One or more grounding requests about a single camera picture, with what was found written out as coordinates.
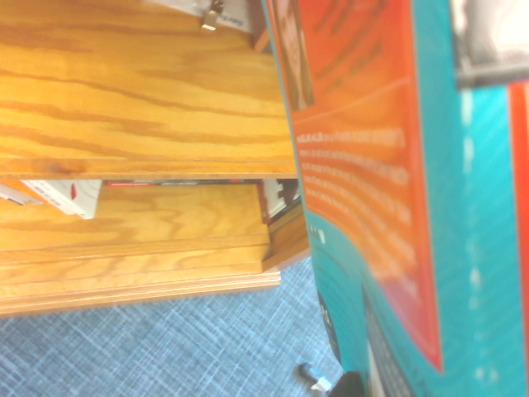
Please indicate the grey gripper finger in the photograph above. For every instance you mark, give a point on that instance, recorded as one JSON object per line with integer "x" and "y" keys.
{"x": 492, "y": 45}

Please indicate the white book with red mark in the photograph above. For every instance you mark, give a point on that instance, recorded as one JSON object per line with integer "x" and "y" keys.
{"x": 70, "y": 198}

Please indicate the metal binder clip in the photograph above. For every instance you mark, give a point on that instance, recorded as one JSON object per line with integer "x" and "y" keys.
{"x": 211, "y": 16}

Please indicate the thin grey white book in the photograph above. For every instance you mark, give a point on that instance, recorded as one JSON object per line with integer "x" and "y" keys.
{"x": 18, "y": 195}

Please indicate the teal red Madeline book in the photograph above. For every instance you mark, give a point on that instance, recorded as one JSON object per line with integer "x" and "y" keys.
{"x": 372, "y": 186}

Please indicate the white paper card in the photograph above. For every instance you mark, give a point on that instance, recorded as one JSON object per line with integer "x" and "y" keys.
{"x": 182, "y": 8}

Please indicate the dark green flat book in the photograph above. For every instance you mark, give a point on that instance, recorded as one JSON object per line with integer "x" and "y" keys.
{"x": 173, "y": 183}

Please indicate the black and white patterned book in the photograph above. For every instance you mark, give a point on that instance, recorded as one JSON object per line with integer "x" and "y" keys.
{"x": 279, "y": 198}

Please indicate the wooden bookshelf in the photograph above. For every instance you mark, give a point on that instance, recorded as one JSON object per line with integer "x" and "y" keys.
{"x": 124, "y": 103}

